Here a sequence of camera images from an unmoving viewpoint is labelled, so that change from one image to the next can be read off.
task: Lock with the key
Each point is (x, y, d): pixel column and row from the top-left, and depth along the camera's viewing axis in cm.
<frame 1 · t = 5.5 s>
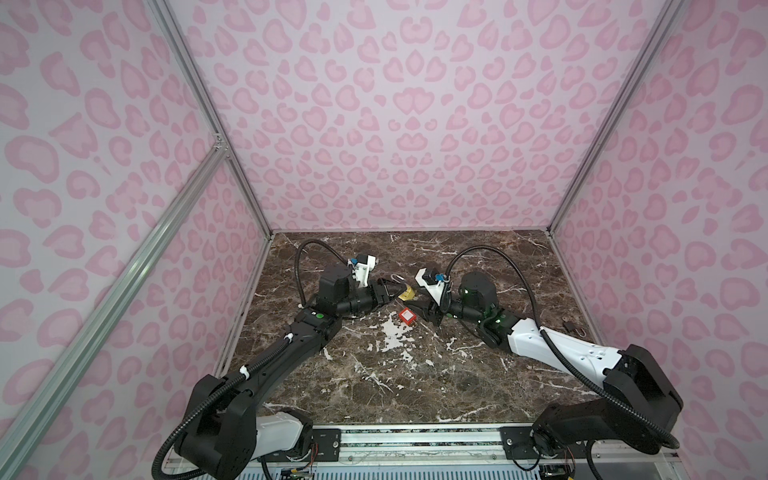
left hand: (406, 287, 74), fingers open
right hand: (412, 292, 76), fingers open
red safety padlock: (407, 315, 95), point 4 cm above the table

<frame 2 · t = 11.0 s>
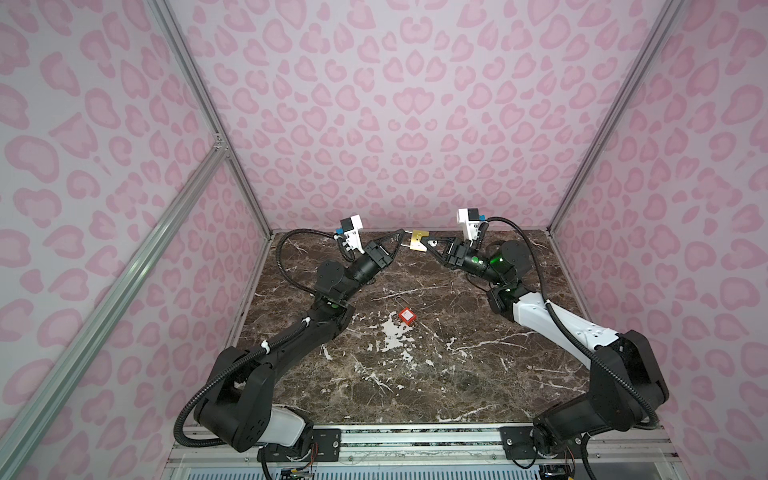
left hand: (411, 232, 65), fingers closed
right hand: (424, 246, 66), fingers closed
the named things where they were.

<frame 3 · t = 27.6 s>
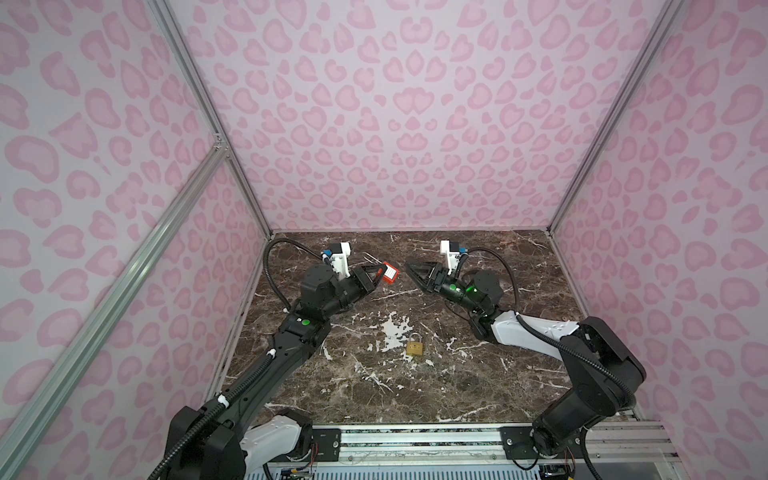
left hand: (389, 265, 72), fingers closed
right hand: (408, 270, 72), fingers open
red safety padlock: (390, 274, 75), point 28 cm above the table
brass padlock: (414, 348, 90), point 2 cm above the table

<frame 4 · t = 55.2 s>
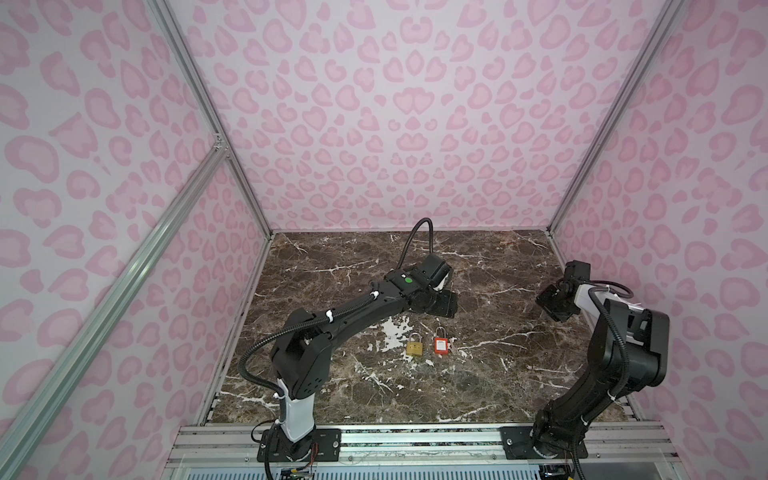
left hand: (452, 303, 81), fingers open
right hand: (544, 300, 96), fingers open
red safety padlock: (441, 342, 90), point 2 cm above the table
the other named things where they were.

